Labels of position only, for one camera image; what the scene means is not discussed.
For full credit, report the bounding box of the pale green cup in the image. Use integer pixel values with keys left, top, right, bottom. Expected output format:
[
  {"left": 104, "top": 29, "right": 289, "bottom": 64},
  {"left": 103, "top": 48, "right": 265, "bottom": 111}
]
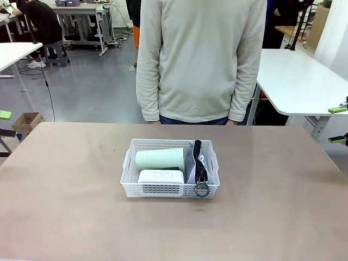
[{"left": 135, "top": 148, "right": 185, "bottom": 170}]

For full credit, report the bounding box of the white rectangular box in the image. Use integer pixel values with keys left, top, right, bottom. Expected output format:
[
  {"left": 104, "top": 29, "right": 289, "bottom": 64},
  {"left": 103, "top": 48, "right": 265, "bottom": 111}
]
[{"left": 138, "top": 169, "right": 185, "bottom": 184}]

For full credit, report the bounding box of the white perforated plastic basket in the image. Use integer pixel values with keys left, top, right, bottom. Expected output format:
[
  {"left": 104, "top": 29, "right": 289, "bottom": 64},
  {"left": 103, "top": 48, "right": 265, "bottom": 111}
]
[{"left": 120, "top": 138, "right": 220, "bottom": 200}]

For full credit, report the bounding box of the brown cardboard box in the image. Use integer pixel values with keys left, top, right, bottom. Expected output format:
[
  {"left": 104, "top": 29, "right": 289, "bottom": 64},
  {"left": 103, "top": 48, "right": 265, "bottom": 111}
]
[{"left": 11, "top": 112, "right": 46, "bottom": 142}]

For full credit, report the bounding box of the white table with rounded corner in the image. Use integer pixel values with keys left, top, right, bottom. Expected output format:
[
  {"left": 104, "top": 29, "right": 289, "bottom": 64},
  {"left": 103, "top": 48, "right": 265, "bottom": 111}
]
[{"left": 246, "top": 48, "right": 348, "bottom": 139}]

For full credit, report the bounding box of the white table with slanted legs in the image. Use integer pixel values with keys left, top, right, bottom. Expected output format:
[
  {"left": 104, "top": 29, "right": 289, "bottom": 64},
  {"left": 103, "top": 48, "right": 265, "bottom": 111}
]
[{"left": 0, "top": 42, "right": 44, "bottom": 93}]

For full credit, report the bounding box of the grey plastic stool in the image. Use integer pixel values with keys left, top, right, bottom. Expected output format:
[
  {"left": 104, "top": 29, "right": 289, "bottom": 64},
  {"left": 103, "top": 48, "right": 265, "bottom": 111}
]
[{"left": 43, "top": 40, "right": 71, "bottom": 67}]

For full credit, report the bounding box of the brown board panel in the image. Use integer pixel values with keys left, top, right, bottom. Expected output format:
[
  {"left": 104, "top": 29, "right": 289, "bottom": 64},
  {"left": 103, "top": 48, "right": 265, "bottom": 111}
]
[{"left": 308, "top": 4, "right": 331, "bottom": 49}]

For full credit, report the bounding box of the wooden top table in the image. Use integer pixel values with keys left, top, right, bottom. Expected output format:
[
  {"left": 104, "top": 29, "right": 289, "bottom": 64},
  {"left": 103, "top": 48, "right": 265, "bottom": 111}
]
[{"left": 275, "top": 25, "right": 313, "bottom": 44}]

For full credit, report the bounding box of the seated person in black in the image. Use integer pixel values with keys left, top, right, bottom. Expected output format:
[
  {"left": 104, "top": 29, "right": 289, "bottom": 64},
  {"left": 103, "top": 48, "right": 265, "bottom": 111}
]
[{"left": 12, "top": 0, "right": 64, "bottom": 69}]

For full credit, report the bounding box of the person in dark blue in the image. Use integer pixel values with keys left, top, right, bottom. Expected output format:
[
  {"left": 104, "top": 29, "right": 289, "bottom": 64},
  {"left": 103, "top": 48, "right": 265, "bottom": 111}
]
[{"left": 262, "top": 0, "right": 300, "bottom": 49}]

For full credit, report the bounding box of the grey metal workbench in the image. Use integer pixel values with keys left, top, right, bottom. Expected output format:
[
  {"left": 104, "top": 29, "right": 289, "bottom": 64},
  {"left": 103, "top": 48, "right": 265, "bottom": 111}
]
[{"left": 51, "top": 2, "right": 117, "bottom": 57}]

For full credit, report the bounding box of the person in cream sweater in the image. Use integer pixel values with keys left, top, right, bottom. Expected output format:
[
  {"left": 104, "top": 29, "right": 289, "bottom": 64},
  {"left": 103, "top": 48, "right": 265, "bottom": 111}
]
[{"left": 135, "top": 0, "right": 268, "bottom": 126}]

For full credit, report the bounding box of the grey zipper pouch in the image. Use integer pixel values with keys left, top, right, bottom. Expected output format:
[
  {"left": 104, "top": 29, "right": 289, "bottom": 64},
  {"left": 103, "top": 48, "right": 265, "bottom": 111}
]
[{"left": 183, "top": 141, "right": 213, "bottom": 184}]

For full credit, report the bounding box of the person in orange trousers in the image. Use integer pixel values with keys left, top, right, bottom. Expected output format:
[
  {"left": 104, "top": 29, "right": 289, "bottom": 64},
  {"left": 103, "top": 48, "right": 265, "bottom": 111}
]
[{"left": 126, "top": 0, "right": 141, "bottom": 72}]

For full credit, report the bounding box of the black floor cable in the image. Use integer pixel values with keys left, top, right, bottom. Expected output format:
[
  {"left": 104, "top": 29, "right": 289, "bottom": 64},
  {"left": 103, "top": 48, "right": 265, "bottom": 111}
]
[{"left": 40, "top": 67, "right": 57, "bottom": 122}]

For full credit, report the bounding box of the black coiled lanyard with ring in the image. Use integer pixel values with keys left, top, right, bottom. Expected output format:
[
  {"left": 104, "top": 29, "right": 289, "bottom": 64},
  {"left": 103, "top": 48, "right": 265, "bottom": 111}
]
[{"left": 192, "top": 139, "right": 210, "bottom": 198}]

